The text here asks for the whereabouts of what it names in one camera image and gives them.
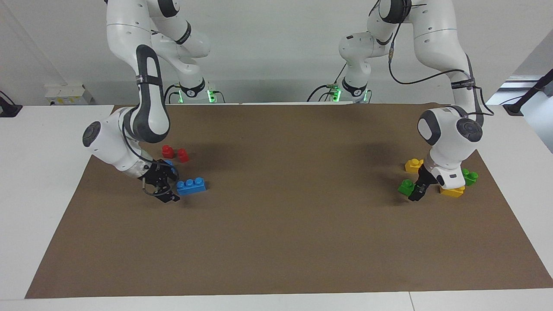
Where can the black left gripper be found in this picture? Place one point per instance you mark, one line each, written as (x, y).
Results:
(427, 178)

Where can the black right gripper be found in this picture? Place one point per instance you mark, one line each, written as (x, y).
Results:
(157, 177)

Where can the green two-stud toy block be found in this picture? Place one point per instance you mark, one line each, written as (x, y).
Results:
(470, 177)
(406, 187)

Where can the blue three-stud toy block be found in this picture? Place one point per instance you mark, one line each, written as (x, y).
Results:
(169, 163)
(192, 187)

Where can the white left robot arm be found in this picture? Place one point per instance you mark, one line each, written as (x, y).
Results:
(449, 134)

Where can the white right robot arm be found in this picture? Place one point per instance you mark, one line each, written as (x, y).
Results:
(149, 112)

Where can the yellow two-stud toy block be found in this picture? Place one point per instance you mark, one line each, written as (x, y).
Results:
(452, 192)
(414, 166)

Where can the red one-stud toy block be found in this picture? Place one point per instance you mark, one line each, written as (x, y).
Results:
(167, 152)
(183, 156)

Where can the brown table mat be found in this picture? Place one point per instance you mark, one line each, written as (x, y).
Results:
(276, 242)

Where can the black table clamp with pole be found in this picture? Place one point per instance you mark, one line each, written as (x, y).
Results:
(514, 108)

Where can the white wall box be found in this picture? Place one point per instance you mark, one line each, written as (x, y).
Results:
(69, 94)

